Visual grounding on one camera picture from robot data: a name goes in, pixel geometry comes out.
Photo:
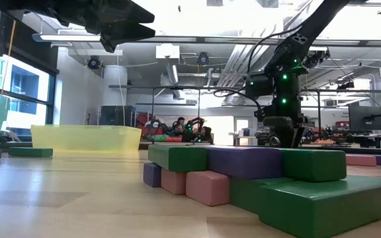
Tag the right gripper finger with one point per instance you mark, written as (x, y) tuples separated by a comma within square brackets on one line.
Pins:
[(291, 137)]

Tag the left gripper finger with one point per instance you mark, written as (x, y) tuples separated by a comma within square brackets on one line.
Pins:
[(124, 34), (131, 15)]

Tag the pink wooden block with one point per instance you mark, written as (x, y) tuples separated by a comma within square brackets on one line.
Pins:
[(207, 188), (173, 182), (360, 160)]

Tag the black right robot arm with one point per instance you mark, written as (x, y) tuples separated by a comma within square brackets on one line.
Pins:
[(306, 33)]

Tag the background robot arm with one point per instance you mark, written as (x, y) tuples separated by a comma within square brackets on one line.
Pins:
[(194, 124)]

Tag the rig LED light bar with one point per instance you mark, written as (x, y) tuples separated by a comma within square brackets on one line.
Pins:
[(164, 39)]

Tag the white ceiling box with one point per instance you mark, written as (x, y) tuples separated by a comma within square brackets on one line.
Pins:
[(167, 51)]

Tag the cluttered background workbench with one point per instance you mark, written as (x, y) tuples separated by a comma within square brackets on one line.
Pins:
[(342, 140)]

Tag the white round pillar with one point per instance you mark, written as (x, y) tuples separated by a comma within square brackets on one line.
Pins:
[(115, 86)]

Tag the black computer monitor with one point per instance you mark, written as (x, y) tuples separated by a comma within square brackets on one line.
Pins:
[(365, 118)]

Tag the person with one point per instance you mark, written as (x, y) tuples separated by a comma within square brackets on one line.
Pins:
[(206, 134), (179, 127)]

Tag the black equipment case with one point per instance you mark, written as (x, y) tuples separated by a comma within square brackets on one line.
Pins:
[(117, 115)]

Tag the yellow plastic bin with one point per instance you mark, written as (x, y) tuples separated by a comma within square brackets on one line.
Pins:
[(91, 139)]

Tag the black hanging camera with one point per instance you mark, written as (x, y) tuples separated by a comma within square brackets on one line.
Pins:
[(203, 59), (94, 62)]

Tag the black metal workstation frame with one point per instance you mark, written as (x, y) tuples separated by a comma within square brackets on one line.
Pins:
[(177, 87)]

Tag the silver ceiling duct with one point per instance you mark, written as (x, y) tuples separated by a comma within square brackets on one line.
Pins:
[(233, 66)]

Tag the black aluminium table frame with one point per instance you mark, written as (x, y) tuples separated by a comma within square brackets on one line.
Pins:
[(12, 144)]

